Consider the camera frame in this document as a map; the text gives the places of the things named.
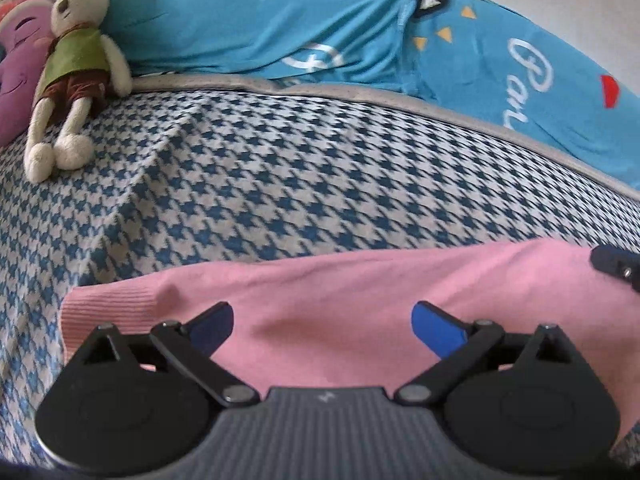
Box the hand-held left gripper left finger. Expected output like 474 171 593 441
82 301 261 408

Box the blue printed quilt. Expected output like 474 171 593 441
102 0 640 196

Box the blue white houndstooth bed mat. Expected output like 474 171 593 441
0 72 640 466

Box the beige plush rabbit toy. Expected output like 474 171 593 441
24 0 133 184

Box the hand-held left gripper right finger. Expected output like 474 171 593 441
395 301 576 407

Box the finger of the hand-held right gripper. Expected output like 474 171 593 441
590 245 640 295

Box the purple moon plush pillow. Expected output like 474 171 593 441
0 0 56 146

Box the pink knit top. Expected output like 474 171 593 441
59 238 640 456

